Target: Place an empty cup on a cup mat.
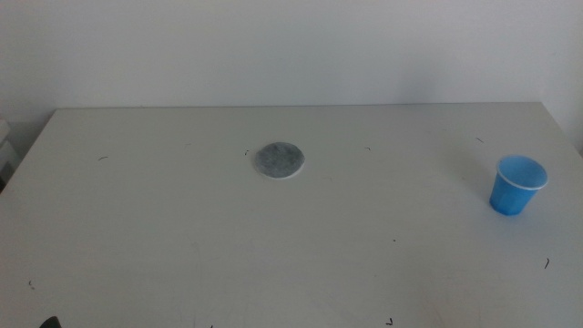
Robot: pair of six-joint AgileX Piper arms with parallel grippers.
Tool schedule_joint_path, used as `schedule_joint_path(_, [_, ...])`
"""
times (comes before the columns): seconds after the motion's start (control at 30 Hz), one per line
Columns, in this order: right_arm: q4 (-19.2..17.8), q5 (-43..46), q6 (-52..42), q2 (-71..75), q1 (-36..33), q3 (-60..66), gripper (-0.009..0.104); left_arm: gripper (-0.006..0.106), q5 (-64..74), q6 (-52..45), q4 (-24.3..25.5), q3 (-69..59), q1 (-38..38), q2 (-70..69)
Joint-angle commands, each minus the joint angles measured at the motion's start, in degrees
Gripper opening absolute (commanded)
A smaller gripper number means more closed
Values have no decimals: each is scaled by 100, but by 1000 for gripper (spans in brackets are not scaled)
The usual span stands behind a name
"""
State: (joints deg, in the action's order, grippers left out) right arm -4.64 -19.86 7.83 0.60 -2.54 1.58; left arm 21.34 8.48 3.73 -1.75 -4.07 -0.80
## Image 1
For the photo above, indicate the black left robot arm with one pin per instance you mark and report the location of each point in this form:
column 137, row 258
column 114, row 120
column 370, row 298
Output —
column 50, row 323

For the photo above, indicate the grey round cup mat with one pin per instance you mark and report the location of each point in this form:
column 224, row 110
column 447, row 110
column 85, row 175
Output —
column 279, row 160

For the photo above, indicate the blue plastic cup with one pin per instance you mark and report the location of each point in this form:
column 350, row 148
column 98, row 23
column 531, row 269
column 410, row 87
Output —
column 512, row 196

